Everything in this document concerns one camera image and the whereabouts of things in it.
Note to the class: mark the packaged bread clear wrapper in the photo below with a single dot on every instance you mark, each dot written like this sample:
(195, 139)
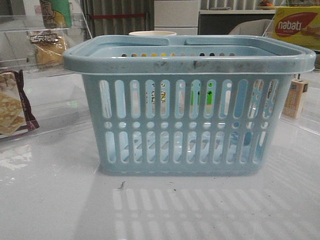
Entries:
(49, 48)

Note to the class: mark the light blue plastic basket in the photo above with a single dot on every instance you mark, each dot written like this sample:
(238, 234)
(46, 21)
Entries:
(185, 104)

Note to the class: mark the white paper cup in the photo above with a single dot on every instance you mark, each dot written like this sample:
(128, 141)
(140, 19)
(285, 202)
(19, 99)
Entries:
(152, 33)

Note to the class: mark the white drawer cabinet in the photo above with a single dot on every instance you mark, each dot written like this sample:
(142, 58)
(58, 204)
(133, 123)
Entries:
(179, 16)

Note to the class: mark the dark shelf unit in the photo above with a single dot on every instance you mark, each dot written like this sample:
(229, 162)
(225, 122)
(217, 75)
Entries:
(221, 22)

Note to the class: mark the clear acrylic left shelf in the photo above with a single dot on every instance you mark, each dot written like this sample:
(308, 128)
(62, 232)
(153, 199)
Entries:
(32, 46)

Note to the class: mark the clear acrylic shelf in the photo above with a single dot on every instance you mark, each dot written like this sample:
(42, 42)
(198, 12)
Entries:
(309, 119)
(32, 46)

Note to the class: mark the small beige carton box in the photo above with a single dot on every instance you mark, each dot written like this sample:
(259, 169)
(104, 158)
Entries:
(295, 99)

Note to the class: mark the beige armchair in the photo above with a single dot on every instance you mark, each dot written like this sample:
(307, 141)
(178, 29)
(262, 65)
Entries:
(252, 28)

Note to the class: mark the clear acrylic right shelf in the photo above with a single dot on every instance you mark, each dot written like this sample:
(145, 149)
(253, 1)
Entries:
(309, 119)

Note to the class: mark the cracker package brown wrapper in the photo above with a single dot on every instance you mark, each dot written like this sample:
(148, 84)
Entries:
(16, 117)

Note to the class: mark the green cartoon snack bag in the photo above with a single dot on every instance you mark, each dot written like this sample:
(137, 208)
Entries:
(56, 13)

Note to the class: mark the yellow nabati wafer box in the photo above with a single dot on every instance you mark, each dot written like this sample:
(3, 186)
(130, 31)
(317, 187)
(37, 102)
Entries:
(297, 25)

